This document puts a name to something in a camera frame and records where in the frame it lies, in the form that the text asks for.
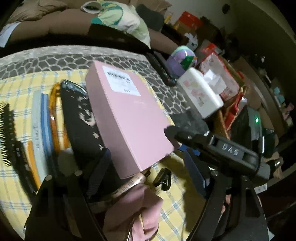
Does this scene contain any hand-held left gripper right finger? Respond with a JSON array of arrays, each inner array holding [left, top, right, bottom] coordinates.
[[184, 148, 270, 241]]

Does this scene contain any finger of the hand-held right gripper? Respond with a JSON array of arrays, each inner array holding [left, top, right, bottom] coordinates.
[[164, 126, 218, 158]]

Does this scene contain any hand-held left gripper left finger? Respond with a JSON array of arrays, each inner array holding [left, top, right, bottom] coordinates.
[[24, 148, 112, 241]]

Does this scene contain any pink box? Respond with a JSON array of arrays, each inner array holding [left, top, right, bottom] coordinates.
[[85, 61, 181, 179]]

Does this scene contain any black hair clip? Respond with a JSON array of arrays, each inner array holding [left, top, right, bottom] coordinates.
[[153, 168, 172, 191]]

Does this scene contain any rose gold tube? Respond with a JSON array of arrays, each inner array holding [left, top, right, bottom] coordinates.
[[109, 170, 151, 201]]

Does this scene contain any white tissue box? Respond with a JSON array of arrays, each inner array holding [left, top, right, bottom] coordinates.
[[178, 68, 226, 119]]

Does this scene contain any dusty pink cloth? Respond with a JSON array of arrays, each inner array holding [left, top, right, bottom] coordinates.
[[104, 183, 164, 241]]

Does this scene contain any black moon-print case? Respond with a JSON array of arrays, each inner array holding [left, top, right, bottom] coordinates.
[[60, 80, 109, 154]]

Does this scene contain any orange flat comb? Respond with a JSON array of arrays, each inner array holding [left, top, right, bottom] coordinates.
[[28, 141, 42, 189]]

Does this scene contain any blue nail file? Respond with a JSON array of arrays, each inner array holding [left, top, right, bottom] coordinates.
[[42, 93, 57, 163]]

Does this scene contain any orange translucent headband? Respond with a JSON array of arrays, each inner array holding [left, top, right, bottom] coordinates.
[[49, 82, 70, 149]]

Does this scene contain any black remote control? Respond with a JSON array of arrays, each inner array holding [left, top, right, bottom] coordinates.
[[146, 52, 178, 87]]

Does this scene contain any purple round toy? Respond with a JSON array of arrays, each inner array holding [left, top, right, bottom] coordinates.
[[166, 45, 197, 79]]

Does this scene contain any black hairbrush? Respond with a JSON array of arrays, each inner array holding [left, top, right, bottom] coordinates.
[[0, 103, 38, 194]]

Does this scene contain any yellow plaid tablecloth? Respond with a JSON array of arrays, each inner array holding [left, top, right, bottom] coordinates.
[[0, 70, 208, 241]]

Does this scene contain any red cardboard box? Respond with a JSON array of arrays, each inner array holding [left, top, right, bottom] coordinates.
[[173, 11, 204, 35]]

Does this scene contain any grey patterned table cover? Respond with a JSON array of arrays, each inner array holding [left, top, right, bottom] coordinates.
[[0, 45, 208, 139]]

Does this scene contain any green white printed pillow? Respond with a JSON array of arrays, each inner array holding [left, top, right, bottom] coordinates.
[[91, 0, 151, 49]]

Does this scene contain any brown sofa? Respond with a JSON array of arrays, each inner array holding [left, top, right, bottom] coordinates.
[[0, 0, 181, 50]]

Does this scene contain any white paper sheet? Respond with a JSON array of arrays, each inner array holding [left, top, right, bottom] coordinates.
[[0, 22, 21, 48]]

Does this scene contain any brown blanket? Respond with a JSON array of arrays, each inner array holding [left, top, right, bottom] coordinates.
[[9, 0, 67, 24]]

